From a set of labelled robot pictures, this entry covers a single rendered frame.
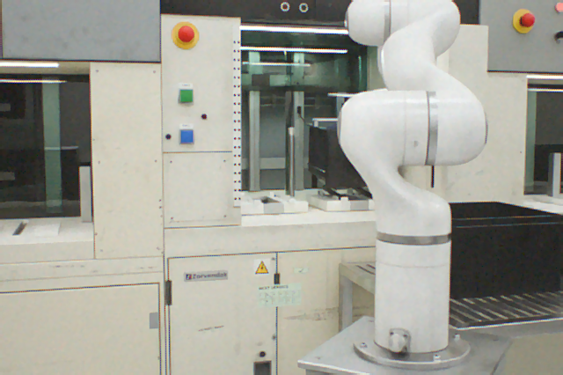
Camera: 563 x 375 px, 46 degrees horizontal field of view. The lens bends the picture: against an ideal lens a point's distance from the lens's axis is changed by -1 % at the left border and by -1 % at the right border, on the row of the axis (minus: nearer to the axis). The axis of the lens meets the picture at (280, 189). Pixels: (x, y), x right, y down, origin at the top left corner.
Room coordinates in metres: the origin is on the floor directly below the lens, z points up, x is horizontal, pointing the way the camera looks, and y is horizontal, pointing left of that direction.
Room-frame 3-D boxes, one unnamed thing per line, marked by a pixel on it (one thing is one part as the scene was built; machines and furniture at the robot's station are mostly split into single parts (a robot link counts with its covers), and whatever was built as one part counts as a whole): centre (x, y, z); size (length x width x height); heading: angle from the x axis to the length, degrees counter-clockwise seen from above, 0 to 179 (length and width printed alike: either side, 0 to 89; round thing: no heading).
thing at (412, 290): (1.06, -0.22, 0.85); 0.19 x 0.19 x 0.18
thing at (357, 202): (2.09, -0.21, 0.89); 0.22 x 0.21 x 0.04; 16
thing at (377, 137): (1.07, -0.18, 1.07); 0.19 x 0.12 x 0.24; 83
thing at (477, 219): (1.54, -0.46, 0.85); 0.28 x 0.28 x 0.17; 14
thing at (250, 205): (2.02, 0.05, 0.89); 0.22 x 0.21 x 0.04; 16
